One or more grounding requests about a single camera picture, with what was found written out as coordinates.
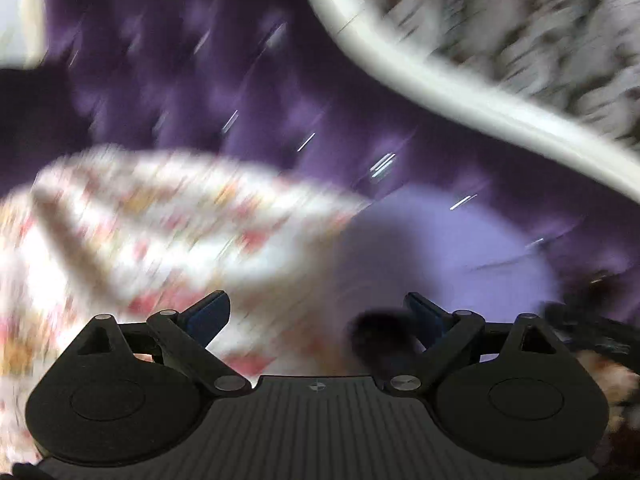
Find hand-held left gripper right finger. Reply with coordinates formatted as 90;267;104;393
387;291;576;395

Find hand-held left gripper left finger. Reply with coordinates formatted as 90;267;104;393
62;289;253;396

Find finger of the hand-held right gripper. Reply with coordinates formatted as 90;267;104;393
347;307;418;367

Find lavender hooded zip jacket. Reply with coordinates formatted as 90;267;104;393
330;185;561;376

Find person's right forearm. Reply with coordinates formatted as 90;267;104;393
575;350;640;461

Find floral print blanket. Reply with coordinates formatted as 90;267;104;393
0;145;371;461

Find brown damask patterned curtain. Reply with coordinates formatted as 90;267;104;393
345;0;640;146

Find purple tufted sofa white frame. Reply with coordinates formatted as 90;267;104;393
0;0;640;306

